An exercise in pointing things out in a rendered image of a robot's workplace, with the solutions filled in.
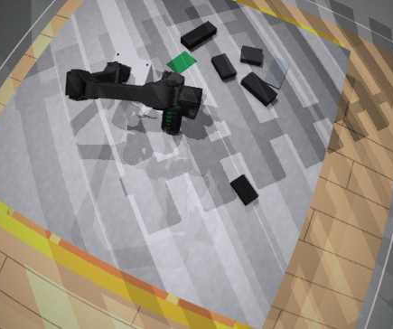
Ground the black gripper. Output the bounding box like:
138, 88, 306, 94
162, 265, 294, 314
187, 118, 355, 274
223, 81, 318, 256
178, 104, 199, 119

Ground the dark grey switch panel with green rocker switches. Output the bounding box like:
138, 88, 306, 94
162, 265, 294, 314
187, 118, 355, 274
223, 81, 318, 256
161, 106, 182, 135

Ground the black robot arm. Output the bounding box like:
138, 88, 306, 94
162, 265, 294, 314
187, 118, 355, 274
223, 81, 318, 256
65, 61, 202, 111

